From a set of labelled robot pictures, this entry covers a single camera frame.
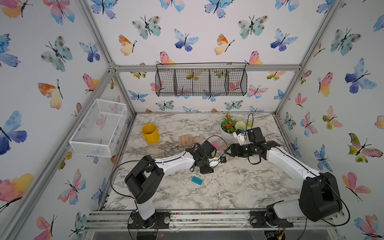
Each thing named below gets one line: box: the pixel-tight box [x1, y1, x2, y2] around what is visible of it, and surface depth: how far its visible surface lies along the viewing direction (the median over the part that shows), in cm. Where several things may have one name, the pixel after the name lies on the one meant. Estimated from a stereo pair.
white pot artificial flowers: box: [220, 114, 253, 140], surface depth 95 cm
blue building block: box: [220, 156, 227, 164], surface depth 77 cm
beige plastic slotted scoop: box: [178, 134, 207, 147], surface depth 106 cm
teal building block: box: [191, 176, 203, 186], surface depth 89 cm
